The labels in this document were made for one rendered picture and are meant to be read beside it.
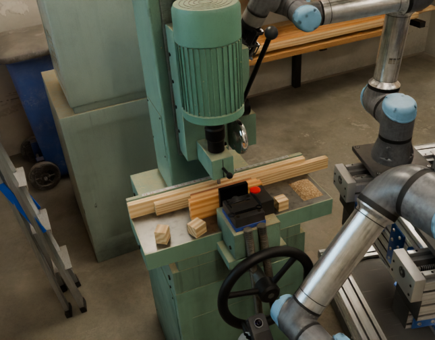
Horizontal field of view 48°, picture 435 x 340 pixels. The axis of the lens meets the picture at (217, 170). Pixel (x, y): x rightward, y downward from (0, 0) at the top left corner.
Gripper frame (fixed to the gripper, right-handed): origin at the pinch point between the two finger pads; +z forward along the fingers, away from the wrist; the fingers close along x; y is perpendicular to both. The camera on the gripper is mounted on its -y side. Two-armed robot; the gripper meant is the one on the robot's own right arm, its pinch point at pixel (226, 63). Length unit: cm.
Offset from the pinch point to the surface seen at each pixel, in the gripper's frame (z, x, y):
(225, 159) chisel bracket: -4, -33, 39
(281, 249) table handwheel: -6, -39, 70
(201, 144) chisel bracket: 1.0, -32.8, 28.8
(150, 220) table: 19, -52, 38
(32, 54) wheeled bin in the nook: 91, -15, -115
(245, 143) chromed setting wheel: 1.2, -17.6, 33.4
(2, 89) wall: 158, -13, -156
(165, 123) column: 5.1, -35.6, 14.7
